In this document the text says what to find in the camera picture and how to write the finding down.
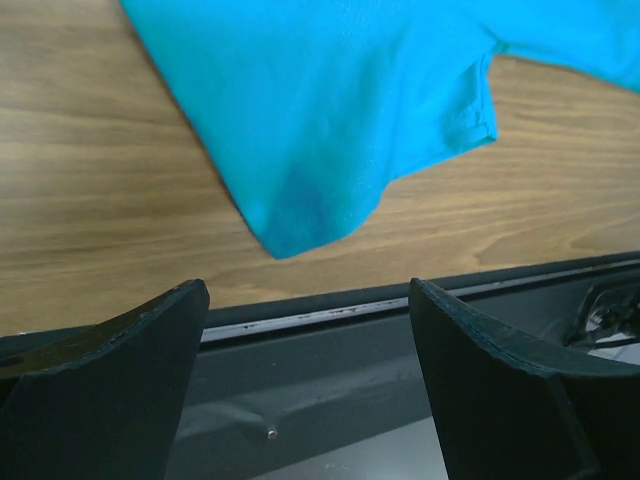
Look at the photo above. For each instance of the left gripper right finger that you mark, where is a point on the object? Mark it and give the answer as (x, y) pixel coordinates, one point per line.
(508, 405)

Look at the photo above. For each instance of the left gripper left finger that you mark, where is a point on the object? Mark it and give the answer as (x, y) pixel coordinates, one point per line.
(104, 403)

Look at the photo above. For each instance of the teal t-shirt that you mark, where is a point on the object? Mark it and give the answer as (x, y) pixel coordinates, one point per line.
(310, 109)

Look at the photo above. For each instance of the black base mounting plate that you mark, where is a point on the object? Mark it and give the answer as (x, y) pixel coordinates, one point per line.
(323, 370)

